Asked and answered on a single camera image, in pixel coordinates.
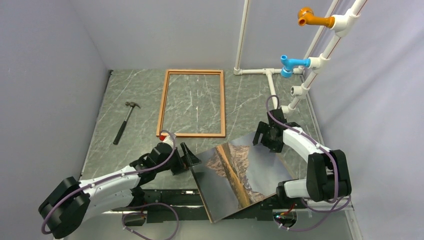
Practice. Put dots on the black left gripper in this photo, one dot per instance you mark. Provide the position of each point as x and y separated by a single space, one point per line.
191 159

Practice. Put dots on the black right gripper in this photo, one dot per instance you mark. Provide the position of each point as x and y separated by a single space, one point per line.
275 147

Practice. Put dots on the glossy mountain landscape photo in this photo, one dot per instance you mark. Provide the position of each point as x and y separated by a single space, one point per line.
238 172

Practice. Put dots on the wooden picture frame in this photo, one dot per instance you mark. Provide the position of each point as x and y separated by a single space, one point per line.
159 129

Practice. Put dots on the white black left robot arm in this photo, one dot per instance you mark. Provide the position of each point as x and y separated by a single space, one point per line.
74 201

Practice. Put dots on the blue pipe elbow fitting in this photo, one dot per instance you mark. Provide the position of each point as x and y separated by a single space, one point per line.
289 64

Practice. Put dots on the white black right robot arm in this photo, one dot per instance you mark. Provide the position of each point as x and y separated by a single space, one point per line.
327 175

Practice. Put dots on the orange pipe elbow fitting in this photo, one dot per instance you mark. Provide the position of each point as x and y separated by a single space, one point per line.
306 16

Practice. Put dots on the brown backing board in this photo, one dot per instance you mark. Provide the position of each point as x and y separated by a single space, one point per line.
245 208

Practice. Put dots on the white PVC pipe rack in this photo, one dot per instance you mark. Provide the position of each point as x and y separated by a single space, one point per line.
343 25

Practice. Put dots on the black handled claw hammer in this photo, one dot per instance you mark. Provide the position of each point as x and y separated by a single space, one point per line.
122 128

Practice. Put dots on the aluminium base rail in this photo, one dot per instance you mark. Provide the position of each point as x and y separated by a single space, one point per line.
186 205

